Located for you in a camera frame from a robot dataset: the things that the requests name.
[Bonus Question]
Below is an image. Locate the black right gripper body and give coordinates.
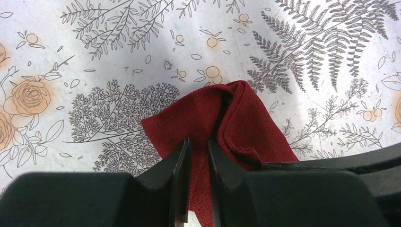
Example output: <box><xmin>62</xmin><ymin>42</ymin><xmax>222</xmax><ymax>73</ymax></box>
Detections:
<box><xmin>263</xmin><ymin>143</ymin><xmax>401</xmax><ymax>227</ymax></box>

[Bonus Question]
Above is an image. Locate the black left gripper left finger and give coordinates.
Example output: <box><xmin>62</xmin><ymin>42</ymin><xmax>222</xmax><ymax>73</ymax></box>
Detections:
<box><xmin>0</xmin><ymin>138</ymin><xmax>192</xmax><ymax>227</ymax></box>

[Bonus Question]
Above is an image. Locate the dark red cloth napkin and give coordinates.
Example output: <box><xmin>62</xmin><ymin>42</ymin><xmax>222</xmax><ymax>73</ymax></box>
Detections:
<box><xmin>141</xmin><ymin>80</ymin><xmax>298</xmax><ymax>227</ymax></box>

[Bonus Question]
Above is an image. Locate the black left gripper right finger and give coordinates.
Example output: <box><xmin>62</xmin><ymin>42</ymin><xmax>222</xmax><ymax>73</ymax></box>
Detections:
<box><xmin>208</xmin><ymin>140</ymin><xmax>389</xmax><ymax>227</ymax></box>

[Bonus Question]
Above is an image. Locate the floral patterned tablecloth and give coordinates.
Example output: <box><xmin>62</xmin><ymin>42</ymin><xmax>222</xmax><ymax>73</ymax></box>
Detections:
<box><xmin>0</xmin><ymin>0</ymin><xmax>401</xmax><ymax>198</ymax></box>

